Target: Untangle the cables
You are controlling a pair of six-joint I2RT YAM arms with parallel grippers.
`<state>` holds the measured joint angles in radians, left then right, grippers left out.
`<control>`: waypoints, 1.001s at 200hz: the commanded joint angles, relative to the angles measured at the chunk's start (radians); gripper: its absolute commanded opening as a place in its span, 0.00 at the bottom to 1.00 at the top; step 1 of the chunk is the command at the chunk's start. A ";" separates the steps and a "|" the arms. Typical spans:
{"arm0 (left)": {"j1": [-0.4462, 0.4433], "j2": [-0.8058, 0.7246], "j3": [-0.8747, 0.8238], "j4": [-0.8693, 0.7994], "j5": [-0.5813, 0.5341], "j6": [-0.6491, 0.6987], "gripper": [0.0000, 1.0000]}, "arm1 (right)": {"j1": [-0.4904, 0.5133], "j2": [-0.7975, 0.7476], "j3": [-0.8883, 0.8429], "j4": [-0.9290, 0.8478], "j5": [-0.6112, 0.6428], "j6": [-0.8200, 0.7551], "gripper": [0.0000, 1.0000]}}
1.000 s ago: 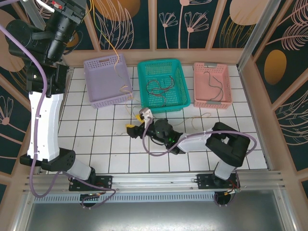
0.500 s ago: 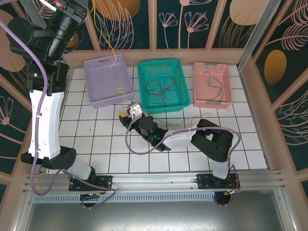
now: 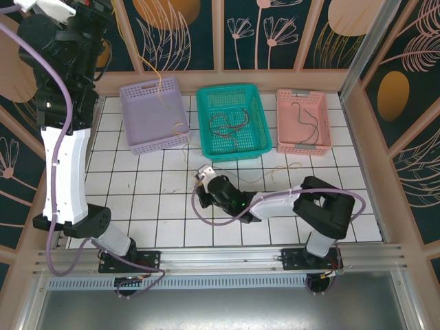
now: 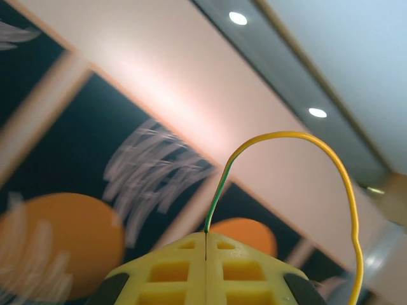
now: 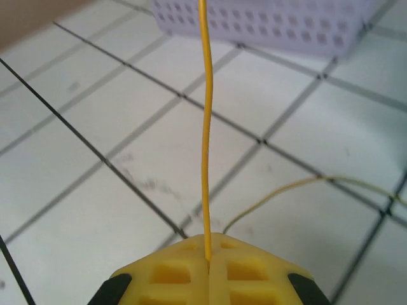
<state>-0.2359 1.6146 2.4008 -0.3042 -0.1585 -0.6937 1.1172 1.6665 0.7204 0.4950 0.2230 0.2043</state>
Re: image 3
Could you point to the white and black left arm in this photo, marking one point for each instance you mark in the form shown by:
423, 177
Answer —
65, 172

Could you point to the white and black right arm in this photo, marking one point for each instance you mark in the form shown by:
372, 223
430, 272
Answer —
275, 206

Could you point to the dark panel with orange oval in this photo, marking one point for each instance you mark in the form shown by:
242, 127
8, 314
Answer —
120, 51

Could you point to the pink perforated plastic basket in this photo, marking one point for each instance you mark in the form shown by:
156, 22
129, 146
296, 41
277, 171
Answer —
285, 130

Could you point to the teal perforated plastic basket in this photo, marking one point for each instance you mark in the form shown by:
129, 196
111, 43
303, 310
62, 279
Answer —
223, 103

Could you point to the lavender perforated plastic basket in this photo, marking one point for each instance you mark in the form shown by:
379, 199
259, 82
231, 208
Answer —
144, 113

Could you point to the grey metal plate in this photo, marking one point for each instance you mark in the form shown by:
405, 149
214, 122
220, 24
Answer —
220, 309

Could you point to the dark panel with leaf drawing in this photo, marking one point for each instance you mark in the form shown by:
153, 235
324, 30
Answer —
203, 41

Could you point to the dark panel with flower drawings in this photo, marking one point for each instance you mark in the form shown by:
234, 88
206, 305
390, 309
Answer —
251, 51

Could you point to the dark panel with beige circle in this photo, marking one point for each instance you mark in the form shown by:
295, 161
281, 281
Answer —
316, 51

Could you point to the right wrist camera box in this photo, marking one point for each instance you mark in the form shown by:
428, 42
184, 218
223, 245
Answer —
205, 172

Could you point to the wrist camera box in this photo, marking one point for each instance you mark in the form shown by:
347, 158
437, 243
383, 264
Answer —
55, 8
205, 172

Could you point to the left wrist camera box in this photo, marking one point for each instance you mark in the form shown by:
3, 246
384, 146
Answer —
55, 8

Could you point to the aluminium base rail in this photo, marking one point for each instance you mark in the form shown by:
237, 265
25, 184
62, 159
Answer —
220, 258

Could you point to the aluminium table edge rail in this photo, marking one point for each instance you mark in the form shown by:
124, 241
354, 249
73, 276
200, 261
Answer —
360, 154

